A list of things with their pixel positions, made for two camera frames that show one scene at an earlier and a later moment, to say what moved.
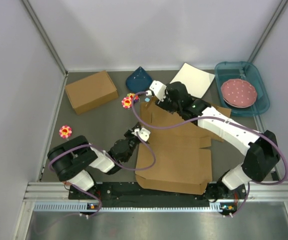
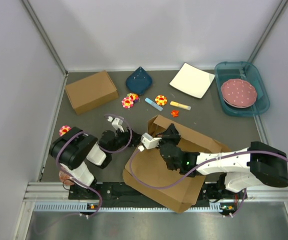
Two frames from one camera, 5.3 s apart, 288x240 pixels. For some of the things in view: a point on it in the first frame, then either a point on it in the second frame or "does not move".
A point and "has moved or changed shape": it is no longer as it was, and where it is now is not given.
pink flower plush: x=65 y=131 does not move
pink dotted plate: x=238 y=93 does not move
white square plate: x=197 y=80 does not move
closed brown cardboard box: x=91 y=91 does not move
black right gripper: x=164 y=103 to x=171 y=133
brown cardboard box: x=173 y=151 has moved or changed shape
